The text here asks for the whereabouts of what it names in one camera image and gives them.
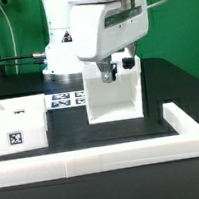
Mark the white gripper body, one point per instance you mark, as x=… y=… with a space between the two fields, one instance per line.
x=99 y=30

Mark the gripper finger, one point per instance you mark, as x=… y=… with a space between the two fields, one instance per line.
x=106 y=69
x=128 y=62

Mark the white drawer cabinet box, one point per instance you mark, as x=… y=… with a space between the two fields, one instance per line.
x=118 y=100

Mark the white front drawer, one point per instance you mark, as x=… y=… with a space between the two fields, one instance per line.
x=23 y=133

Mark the white drawer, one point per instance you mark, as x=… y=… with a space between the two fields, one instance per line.
x=23 y=133
x=33 y=104

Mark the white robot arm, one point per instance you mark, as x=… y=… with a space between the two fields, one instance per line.
x=62 y=62

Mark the white rear drawer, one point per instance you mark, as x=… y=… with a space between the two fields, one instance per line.
x=33 y=104

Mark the marker tag sheet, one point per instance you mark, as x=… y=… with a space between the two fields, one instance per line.
x=64 y=100

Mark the white L-shaped fence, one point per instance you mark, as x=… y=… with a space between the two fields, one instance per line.
x=185 y=144

